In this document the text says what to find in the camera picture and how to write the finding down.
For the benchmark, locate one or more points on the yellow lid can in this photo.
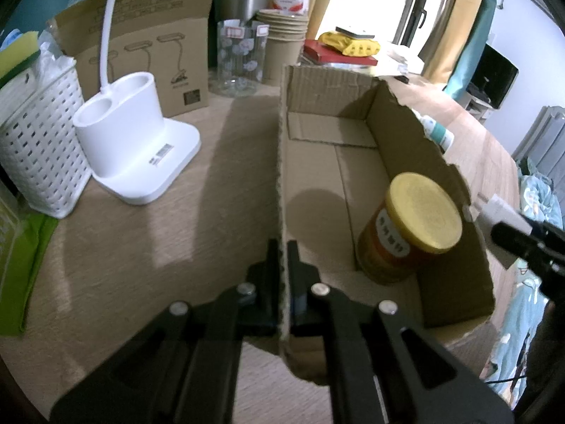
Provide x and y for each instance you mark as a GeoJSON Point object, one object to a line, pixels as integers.
{"type": "Point", "coordinates": [416, 222]}

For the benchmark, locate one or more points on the stack of brown paper cups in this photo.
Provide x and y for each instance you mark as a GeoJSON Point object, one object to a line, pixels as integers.
{"type": "Point", "coordinates": [285, 41]}

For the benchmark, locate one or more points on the cardboard box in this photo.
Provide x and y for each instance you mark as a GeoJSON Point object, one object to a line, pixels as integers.
{"type": "Point", "coordinates": [343, 137]}

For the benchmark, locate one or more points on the white power adapter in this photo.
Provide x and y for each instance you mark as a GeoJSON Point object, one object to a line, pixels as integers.
{"type": "Point", "coordinates": [489, 212]}

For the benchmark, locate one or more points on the white pill bottle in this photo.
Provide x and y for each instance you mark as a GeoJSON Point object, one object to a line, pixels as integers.
{"type": "Point", "coordinates": [435, 131]}

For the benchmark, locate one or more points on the red book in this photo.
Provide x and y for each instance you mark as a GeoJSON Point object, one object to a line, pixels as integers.
{"type": "Point", "coordinates": [321, 54]}

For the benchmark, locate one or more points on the green paper cup package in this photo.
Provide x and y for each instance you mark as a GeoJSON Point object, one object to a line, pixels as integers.
{"type": "Point", "coordinates": [25, 236]}

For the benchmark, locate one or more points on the black monitor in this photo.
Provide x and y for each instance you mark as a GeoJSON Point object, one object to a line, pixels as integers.
{"type": "Point", "coordinates": [493, 78]}

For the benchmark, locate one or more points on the clear patterned glass jar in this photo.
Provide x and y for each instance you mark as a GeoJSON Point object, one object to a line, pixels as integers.
{"type": "Point", "coordinates": [241, 52]}

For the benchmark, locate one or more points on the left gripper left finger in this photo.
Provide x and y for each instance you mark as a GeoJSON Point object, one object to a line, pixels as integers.
{"type": "Point", "coordinates": [183, 366]}

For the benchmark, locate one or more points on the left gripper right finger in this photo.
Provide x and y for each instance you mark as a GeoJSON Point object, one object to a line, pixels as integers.
{"type": "Point", "coordinates": [382, 367]}

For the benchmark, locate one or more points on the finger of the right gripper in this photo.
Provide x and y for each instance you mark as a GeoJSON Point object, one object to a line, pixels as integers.
{"type": "Point", "coordinates": [542, 249]}

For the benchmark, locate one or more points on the white perforated plastic basket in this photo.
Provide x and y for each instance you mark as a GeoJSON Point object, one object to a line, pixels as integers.
{"type": "Point", "coordinates": [40, 150]}

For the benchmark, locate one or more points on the brown lamp packaging box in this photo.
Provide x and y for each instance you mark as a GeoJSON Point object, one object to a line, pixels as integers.
{"type": "Point", "coordinates": [168, 38]}

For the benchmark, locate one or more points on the white desk lamp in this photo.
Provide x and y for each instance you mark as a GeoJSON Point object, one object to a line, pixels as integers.
{"type": "Point", "coordinates": [133, 150]}

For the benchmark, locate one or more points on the yellow green sponge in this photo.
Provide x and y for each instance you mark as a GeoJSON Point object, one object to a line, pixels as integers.
{"type": "Point", "coordinates": [18, 55]}

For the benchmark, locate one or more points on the white scale device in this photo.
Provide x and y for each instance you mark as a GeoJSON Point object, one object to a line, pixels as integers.
{"type": "Point", "coordinates": [354, 34]}

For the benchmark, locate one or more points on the yellow curtain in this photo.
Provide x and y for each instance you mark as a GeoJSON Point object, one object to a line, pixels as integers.
{"type": "Point", "coordinates": [443, 47]}

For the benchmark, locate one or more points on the yellow snack package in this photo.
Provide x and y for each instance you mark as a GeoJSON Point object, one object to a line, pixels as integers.
{"type": "Point", "coordinates": [349, 46]}

